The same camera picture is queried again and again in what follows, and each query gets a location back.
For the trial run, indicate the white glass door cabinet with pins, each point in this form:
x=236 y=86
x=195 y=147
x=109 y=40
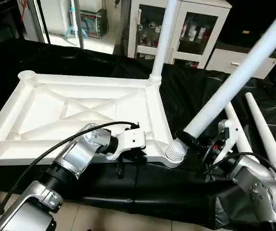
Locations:
x=195 y=29

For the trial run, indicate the black work surface mat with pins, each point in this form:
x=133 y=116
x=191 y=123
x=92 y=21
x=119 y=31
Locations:
x=128 y=192

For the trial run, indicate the white plastic table leg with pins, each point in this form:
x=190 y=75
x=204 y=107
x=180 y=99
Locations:
x=163 y=38
x=236 y=125
x=244 y=72
x=265 y=130

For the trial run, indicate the black metal shelf frame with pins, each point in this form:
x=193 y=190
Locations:
x=3 y=14

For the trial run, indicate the black vertical pole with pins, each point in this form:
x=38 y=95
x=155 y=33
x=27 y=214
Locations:
x=42 y=19

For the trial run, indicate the white plastic table top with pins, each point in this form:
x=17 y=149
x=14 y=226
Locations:
x=56 y=86

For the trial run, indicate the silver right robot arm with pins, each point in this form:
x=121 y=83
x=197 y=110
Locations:
x=258 y=180

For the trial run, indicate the black equipment box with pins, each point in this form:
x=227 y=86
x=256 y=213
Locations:
x=244 y=24

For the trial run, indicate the colourful background box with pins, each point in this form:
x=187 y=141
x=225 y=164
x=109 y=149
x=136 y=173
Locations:
x=92 y=21

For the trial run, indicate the white drawer unit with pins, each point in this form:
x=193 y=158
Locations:
x=224 y=60

